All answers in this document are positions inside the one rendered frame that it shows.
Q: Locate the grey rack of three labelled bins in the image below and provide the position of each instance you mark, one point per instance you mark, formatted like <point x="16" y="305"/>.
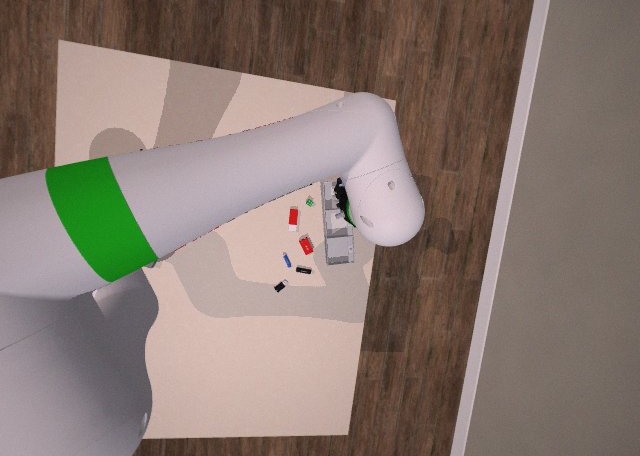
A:
<point x="338" y="233"/>

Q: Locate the red 9v battery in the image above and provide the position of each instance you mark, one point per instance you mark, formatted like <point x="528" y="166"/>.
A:
<point x="306" y="245"/>

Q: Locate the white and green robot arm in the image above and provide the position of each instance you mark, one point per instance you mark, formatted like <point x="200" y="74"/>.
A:
<point x="74" y="239"/>

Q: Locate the red and white eraser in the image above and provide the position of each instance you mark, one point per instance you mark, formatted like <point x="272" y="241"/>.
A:
<point x="293" y="220"/>

